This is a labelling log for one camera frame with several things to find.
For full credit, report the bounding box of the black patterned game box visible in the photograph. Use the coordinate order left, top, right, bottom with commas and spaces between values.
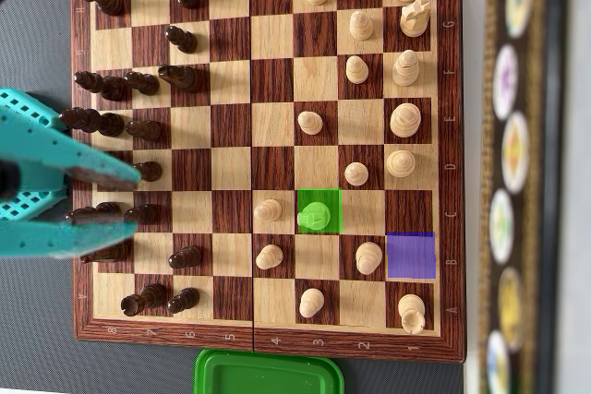
475, 0, 567, 394

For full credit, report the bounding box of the light wooden knight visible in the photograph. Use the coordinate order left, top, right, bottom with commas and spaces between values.
399, 0, 433, 39
297, 199, 332, 233

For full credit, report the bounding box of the dark wooden knight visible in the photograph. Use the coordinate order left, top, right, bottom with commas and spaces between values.
157, 64, 204, 94

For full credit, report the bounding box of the green plastic container lid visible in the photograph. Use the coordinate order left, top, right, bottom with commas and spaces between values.
193, 348, 345, 394

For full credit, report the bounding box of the dark wooden bishop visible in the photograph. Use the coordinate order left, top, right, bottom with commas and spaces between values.
66, 201, 124, 219
73, 70, 128, 102

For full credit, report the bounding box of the light wooden king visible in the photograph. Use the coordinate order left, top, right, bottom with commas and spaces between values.
389, 101, 423, 139

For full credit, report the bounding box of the wooden folding chess board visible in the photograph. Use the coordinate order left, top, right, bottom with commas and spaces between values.
68, 0, 465, 365

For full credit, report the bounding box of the dark wooden king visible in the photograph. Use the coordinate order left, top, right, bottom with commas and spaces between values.
58, 107, 126, 138

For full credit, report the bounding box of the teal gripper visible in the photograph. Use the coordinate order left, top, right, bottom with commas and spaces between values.
0, 105, 142, 260

